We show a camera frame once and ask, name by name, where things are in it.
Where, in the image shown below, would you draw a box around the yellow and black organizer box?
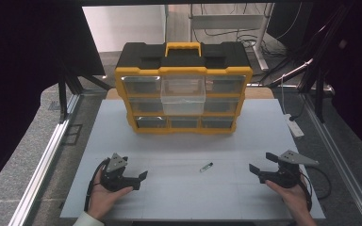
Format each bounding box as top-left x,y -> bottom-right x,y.
114,40 -> 255,136

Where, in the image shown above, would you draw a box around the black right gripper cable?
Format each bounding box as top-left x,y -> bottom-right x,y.
298,165 -> 333,212

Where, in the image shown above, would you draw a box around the small black and silver bit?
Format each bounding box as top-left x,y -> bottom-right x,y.
199,161 -> 215,173

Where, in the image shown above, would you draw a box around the clear plastic drawer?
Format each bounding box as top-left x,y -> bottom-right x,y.
159,74 -> 207,117

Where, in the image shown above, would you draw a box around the white metal desk frame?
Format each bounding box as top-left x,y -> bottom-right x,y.
188,3 -> 275,72

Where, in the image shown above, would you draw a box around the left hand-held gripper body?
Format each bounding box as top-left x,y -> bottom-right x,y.
99,153 -> 134,193

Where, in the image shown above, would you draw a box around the silver metal pole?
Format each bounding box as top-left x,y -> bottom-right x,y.
266,57 -> 315,89

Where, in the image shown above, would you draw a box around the person's right hand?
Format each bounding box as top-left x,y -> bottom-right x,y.
264,175 -> 313,218

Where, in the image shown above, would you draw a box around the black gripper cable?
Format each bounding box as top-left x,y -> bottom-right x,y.
298,165 -> 333,212
83,157 -> 111,213

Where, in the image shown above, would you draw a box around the black metal stand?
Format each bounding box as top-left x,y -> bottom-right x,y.
56,57 -> 113,124
265,3 -> 356,124

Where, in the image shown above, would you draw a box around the person's left hand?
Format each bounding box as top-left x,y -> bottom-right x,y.
86,170 -> 135,220

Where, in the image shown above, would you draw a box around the aluminium rail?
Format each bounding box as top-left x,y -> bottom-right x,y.
301,93 -> 362,226
8,93 -> 83,226

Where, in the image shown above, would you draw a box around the white power strip cable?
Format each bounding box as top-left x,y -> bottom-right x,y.
280,73 -> 289,116

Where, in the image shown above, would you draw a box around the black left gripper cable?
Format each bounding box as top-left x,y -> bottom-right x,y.
83,157 -> 111,213

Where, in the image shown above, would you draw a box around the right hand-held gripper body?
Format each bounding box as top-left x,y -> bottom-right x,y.
263,149 -> 321,189

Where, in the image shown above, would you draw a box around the white power strip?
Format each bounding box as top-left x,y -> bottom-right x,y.
284,113 -> 305,138

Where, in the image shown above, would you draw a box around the black cables on floor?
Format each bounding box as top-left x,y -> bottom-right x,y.
191,3 -> 304,59

